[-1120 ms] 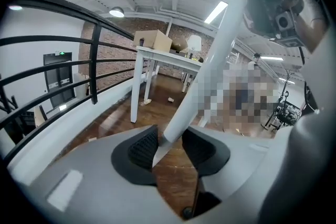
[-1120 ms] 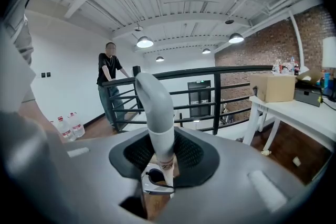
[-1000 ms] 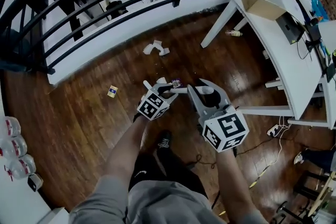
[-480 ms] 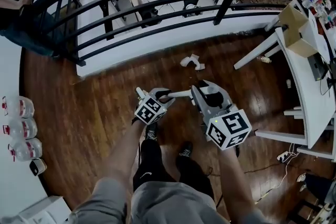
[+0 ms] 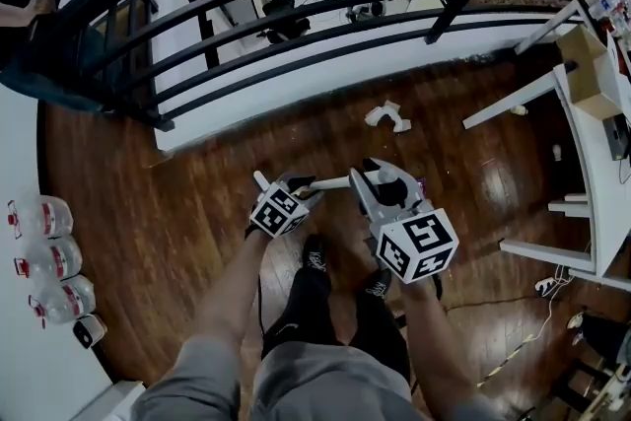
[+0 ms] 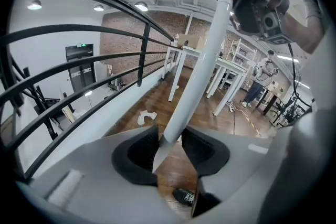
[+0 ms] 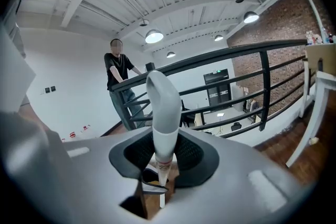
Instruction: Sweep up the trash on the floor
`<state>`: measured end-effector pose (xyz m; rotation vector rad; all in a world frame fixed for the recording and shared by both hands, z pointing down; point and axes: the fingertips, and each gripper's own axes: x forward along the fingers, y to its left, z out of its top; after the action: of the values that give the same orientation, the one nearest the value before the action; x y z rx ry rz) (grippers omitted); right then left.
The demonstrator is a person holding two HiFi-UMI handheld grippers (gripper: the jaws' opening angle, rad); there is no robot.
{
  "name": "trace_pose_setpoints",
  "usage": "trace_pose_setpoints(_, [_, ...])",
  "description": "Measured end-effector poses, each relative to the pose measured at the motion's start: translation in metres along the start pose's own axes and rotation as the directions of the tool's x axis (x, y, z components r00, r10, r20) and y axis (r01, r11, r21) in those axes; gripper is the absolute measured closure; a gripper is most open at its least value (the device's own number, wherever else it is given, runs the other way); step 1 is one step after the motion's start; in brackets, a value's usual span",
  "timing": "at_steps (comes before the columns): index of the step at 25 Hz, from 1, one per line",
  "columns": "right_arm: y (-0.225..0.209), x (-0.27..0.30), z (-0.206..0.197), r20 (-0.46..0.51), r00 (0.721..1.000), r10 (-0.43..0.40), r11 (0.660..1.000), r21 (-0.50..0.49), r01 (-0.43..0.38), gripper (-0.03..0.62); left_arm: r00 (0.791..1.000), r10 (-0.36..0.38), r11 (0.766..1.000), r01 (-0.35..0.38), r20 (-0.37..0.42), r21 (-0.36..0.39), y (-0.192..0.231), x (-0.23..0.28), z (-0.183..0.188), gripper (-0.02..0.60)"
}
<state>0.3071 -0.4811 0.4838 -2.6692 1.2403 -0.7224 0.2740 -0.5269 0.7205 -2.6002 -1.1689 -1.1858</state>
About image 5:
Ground small white black bin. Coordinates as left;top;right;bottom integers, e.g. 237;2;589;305
72;314;107;350

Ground person's black trousers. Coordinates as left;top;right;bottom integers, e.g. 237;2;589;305
260;268;410;381

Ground yellow black floor tape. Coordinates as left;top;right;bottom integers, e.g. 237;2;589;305
475;333;536;388

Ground black electronic box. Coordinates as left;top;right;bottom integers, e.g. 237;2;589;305
603;115;631;162

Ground white power cable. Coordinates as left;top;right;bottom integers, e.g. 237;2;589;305
534;263;577;347

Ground black metal railing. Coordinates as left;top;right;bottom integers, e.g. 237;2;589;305
29;0;617;132

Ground white table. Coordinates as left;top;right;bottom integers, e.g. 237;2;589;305
462;0;631;280

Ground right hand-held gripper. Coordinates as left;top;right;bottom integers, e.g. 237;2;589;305
348;158;459;285

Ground person's black shoe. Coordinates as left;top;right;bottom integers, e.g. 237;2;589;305
365;268;393;300
301;234;329;272

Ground person's right forearm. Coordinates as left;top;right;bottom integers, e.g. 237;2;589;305
401;283;474;390

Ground person's right black shoe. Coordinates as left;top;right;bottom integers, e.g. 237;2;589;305
365;268;393;300

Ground open cardboard box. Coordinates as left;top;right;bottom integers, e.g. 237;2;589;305
556;24;625;119

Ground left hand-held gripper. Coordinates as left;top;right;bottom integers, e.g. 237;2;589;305
249;173;325;239

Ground person's left black shoe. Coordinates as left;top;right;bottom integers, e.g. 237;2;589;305
301;234;329;272

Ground person's left forearm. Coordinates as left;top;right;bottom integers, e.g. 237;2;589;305
194;231;270;346

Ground white paper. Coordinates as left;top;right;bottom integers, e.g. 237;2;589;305
364;100;411;133

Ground cluster of small bottles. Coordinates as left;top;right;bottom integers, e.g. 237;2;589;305
589;0;631;35

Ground person's grey shirt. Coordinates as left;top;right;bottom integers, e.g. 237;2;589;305
132;334;499;421

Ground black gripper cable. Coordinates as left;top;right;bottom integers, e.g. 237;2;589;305
255;275;267;346

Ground white low furniture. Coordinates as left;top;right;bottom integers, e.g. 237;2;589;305
73;379;147;421

